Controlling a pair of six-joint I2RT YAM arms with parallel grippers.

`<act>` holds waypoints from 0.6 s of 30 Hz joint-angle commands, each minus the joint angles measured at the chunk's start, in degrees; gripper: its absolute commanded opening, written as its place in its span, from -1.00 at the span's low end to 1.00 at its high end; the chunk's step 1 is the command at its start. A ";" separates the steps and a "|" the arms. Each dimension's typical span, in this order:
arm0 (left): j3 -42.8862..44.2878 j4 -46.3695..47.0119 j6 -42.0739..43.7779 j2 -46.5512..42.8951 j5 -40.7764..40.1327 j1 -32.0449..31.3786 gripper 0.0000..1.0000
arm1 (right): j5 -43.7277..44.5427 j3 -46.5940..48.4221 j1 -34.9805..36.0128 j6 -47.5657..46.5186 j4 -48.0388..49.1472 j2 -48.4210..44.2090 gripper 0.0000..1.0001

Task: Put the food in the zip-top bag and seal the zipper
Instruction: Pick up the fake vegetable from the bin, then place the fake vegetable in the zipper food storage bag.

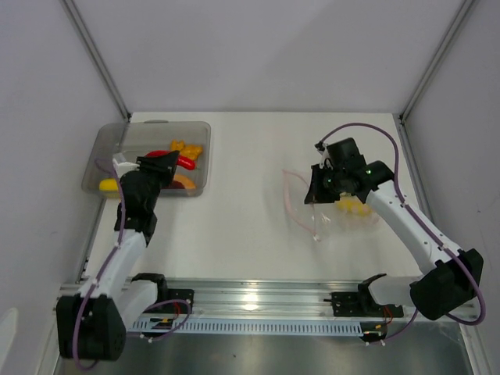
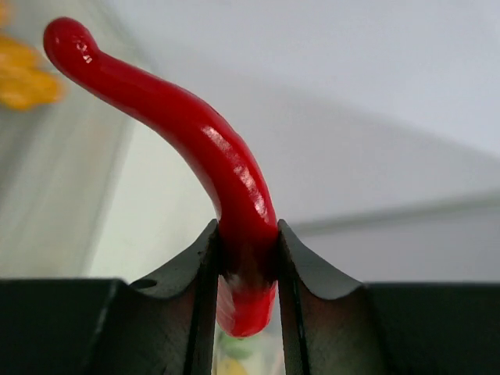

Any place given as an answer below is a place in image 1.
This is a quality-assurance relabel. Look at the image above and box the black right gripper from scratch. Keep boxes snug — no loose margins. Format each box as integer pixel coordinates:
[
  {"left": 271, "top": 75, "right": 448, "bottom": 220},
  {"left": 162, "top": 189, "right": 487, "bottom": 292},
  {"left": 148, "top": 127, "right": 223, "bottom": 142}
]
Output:
[{"left": 304, "top": 164, "right": 346, "bottom": 205}]

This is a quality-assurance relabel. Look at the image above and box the clear pink zip top bag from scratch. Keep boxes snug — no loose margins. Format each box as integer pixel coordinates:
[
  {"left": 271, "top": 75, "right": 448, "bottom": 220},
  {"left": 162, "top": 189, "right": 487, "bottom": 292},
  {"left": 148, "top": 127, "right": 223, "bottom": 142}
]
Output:
[{"left": 282, "top": 170, "right": 380, "bottom": 242}]

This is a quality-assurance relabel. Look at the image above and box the yellow lemon toy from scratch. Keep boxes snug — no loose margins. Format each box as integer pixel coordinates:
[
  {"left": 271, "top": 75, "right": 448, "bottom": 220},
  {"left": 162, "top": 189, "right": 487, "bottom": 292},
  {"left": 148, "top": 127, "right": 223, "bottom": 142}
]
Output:
[
  {"left": 98, "top": 178, "right": 118, "bottom": 193},
  {"left": 335, "top": 197, "right": 372, "bottom": 216}
]

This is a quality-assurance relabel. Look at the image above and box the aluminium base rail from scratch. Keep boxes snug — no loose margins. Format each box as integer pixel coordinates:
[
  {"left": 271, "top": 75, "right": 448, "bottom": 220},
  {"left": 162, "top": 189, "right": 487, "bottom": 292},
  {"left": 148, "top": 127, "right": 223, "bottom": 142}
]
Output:
[{"left": 52, "top": 279, "right": 478, "bottom": 322}]

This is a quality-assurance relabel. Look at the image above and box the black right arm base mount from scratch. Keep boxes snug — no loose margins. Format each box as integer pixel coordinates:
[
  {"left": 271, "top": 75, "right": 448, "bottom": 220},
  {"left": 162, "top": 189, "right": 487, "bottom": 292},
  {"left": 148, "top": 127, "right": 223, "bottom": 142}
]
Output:
[{"left": 324, "top": 291, "right": 404, "bottom": 318}]

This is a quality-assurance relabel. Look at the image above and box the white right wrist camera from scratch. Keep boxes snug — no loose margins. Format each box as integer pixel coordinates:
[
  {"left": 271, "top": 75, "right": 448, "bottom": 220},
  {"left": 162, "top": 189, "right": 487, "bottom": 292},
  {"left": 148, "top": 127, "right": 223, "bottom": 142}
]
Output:
[{"left": 315, "top": 141, "right": 332, "bottom": 169}]

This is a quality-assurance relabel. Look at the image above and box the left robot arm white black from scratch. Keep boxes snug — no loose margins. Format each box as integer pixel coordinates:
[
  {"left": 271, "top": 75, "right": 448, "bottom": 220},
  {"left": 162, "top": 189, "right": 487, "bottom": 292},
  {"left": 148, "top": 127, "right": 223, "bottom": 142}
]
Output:
[{"left": 55, "top": 151, "right": 181, "bottom": 364}]

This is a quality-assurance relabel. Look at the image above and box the right aluminium frame post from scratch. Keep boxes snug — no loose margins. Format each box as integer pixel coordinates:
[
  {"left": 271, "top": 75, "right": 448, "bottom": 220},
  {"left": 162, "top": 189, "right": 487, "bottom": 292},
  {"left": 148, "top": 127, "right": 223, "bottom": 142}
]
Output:
[{"left": 398, "top": 0, "right": 480, "bottom": 123}]

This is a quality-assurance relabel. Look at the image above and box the grey slotted cable duct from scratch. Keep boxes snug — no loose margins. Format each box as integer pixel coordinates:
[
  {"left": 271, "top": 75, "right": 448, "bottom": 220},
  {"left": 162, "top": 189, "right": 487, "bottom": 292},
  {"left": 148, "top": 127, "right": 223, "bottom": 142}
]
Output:
[{"left": 130, "top": 316, "right": 364, "bottom": 336}]

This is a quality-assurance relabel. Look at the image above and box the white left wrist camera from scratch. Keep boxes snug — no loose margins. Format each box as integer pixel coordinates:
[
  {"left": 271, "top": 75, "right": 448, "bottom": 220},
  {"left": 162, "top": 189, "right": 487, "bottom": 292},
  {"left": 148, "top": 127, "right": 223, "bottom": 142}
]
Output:
[{"left": 112, "top": 153, "right": 138, "bottom": 176}]

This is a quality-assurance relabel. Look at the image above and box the aluminium frame post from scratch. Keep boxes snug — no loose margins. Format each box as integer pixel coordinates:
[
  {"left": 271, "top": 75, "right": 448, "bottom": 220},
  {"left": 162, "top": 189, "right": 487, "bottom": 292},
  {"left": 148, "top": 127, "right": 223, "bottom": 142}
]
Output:
[
  {"left": 59, "top": 0, "right": 131, "bottom": 122},
  {"left": 398, "top": 0, "right": 480, "bottom": 123}
]

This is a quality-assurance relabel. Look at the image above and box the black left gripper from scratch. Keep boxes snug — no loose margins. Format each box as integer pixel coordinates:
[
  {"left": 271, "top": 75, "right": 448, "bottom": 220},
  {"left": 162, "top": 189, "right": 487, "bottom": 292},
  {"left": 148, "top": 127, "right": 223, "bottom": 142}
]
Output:
[{"left": 134, "top": 151, "right": 180, "bottom": 212}]

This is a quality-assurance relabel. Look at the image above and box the grey translucent plastic tray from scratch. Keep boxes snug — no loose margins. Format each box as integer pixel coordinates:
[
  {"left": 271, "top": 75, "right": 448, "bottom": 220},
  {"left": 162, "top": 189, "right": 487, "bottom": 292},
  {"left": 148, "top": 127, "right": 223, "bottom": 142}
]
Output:
[{"left": 82, "top": 120, "right": 211, "bottom": 198}]

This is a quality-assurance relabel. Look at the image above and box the red chili pepper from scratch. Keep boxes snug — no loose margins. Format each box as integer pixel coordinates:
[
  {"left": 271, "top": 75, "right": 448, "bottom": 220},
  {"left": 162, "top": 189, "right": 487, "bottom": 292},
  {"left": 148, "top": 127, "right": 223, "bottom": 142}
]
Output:
[{"left": 145, "top": 150, "right": 196, "bottom": 170}]

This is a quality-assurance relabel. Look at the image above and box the red grapefruit wedge toy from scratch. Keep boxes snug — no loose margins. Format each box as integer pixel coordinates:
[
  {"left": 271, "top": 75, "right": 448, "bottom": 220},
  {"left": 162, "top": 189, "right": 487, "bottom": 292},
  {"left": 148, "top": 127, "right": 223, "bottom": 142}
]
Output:
[{"left": 162, "top": 174, "right": 196, "bottom": 190}]

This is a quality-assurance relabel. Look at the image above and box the orange ginger root toy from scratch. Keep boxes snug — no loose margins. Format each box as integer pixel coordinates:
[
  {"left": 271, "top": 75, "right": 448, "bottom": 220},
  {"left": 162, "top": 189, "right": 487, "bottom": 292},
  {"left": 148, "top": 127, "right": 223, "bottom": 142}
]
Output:
[{"left": 170, "top": 140, "right": 204, "bottom": 161}]

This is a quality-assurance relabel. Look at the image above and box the left aluminium frame post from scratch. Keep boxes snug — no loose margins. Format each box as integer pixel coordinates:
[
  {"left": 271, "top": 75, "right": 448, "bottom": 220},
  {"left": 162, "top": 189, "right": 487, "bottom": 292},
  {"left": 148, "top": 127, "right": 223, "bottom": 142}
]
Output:
[{"left": 59, "top": 0, "right": 131, "bottom": 122}]

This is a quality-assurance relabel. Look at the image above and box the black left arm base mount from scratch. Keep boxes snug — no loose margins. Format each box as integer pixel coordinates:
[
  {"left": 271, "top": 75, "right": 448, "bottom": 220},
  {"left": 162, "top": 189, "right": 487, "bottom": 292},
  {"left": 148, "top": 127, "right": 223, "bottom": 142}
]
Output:
[{"left": 163, "top": 288, "right": 195, "bottom": 316}]

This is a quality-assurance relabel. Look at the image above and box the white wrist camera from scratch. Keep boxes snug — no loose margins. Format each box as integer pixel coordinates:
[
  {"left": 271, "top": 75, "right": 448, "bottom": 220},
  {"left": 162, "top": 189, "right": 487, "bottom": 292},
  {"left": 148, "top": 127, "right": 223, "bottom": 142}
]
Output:
[
  {"left": 315, "top": 141, "right": 332, "bottom": 169},
  {"left": 112, "top": 153, "right": 138, "bottom": 176}
]

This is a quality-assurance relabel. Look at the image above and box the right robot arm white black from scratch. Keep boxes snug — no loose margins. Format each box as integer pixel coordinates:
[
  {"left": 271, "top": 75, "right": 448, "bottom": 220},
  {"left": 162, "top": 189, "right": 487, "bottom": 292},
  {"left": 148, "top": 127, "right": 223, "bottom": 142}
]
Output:
[{"left": 304, "top": 137, "right": 484, "bottom": 320}]

